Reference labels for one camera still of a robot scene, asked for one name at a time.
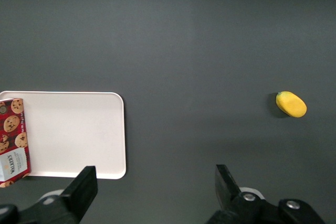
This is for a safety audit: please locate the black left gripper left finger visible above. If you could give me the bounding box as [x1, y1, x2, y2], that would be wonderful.
[0, 165, 99, 224]

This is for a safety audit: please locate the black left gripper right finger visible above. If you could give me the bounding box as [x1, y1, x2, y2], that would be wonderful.
[206, 164, 327, 224]

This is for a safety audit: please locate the red Walkers cookie box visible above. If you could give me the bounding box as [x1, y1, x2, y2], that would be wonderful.
[0, 98, 32, 189]

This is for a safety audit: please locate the white rectangular plastic tray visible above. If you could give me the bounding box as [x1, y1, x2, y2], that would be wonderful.
[0, 90, 128, 180]

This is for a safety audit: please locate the yellow toy mango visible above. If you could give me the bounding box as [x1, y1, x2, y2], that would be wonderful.
[275, 91, 308, 118]

